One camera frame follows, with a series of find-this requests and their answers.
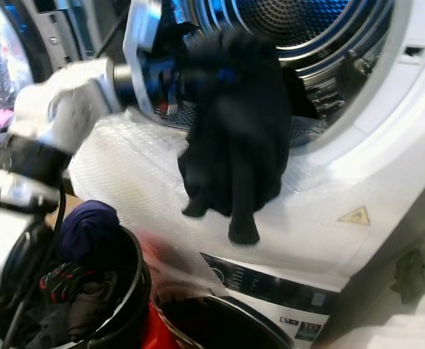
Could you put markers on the white washing machine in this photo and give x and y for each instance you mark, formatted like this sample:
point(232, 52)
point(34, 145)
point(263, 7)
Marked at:
point(263, 287)

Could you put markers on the red plastic item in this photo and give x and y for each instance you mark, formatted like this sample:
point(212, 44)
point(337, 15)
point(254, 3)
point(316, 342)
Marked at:
point(158, 334)

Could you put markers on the dark wall fixture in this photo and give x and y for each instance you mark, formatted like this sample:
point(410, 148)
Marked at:
point(409, 275)

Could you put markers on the black and red glove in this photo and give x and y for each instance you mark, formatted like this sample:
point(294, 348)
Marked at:
point(63, 280)

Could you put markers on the round glass dryer door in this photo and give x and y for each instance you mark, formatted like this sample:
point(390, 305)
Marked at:
point(1, 65)

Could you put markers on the white tumble dryer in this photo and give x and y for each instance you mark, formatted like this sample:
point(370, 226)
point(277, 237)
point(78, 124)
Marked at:
point(387, 109)

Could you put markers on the yellow triangle warning sticker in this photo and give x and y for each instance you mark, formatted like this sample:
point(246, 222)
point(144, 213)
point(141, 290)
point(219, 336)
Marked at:
point(356, 217)

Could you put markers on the navy blue garment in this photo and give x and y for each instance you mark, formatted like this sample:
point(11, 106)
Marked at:
point(89, 229)

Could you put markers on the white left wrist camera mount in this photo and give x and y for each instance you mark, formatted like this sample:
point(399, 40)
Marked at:
point(140, 36)

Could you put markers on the black garment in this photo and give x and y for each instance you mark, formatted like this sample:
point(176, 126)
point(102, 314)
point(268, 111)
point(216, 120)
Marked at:
point(241, 131)

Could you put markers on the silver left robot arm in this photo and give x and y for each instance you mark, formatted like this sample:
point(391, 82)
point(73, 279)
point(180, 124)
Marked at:
point(67, 109)

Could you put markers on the empty black bucket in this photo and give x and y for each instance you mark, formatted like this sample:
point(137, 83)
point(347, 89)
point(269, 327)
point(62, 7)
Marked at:
point(212, 329)

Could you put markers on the black laundry bucket with clothes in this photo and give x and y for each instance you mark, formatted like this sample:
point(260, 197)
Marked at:
point(138, 276)

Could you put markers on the dark grey garment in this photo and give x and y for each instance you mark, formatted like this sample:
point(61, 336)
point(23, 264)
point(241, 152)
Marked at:
point(96, 313)

